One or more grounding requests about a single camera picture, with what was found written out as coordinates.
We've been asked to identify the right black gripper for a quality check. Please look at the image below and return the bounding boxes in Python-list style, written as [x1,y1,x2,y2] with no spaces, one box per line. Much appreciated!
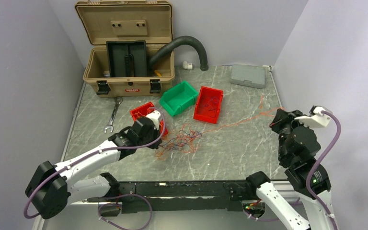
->
[268,107,312,161]

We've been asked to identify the orange cable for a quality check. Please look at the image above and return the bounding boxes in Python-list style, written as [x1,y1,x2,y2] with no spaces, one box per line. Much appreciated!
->
[153,94,283,161]

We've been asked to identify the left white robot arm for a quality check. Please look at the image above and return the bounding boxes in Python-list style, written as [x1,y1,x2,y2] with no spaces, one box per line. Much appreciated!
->
[23,110,166,219]

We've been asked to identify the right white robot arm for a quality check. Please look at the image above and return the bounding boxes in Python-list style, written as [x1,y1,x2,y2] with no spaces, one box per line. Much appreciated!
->
[245,105,341,230]

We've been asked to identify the small red plastic bin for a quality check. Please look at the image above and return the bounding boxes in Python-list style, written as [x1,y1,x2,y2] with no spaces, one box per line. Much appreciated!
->
[130,102,169,138]

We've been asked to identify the silver combination wrench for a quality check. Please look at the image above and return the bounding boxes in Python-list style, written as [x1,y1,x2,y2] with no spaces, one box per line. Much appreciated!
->
[103,97,123,134]

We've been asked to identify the green plastic bin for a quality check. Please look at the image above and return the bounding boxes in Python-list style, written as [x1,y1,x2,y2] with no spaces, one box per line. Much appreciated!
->
[160,81,199,116]

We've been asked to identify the large red plastic bin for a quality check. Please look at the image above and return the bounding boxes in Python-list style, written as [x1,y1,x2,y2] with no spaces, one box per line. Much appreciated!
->
[193,86,223,124]

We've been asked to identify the grey plastic organizer case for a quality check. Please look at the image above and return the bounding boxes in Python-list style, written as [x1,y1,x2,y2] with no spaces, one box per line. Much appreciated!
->
[230,65,268,89]

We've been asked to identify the black toolbox tray insert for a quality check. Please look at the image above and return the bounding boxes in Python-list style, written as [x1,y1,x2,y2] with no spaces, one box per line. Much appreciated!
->
[106,40,148,78]

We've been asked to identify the white pipe fitting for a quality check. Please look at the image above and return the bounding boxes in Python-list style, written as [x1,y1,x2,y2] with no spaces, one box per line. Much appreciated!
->
[182,61,193,70]

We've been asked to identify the tan plastic toolbox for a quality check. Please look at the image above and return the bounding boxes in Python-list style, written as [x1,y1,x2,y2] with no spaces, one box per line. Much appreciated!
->
[75,0,175,98]

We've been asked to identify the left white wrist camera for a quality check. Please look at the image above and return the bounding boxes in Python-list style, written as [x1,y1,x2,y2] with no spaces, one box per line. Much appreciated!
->
[145,110,163,130]

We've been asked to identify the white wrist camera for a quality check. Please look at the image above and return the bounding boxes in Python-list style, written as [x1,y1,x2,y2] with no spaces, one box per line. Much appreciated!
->
[294,105,332,129]
[145,110,163,130]

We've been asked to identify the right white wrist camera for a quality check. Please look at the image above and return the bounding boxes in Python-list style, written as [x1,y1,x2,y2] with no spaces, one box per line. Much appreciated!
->
[294,105,332,129]

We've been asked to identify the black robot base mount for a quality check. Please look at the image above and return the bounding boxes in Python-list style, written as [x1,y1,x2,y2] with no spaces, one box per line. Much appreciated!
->
[87,180,258,214]

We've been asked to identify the black corrugated hose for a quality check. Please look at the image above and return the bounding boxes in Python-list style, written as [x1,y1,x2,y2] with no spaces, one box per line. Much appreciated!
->
[148,35,209,72]

